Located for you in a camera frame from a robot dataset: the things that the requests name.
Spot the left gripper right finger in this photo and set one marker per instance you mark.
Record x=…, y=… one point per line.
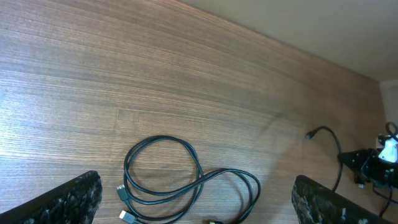
x=316, y=204

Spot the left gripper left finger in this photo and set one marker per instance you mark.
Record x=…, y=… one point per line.
x=75, y=201

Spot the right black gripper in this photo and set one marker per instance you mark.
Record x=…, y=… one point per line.
x=368, y=167

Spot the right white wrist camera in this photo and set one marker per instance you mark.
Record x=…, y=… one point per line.
x=388, y=147

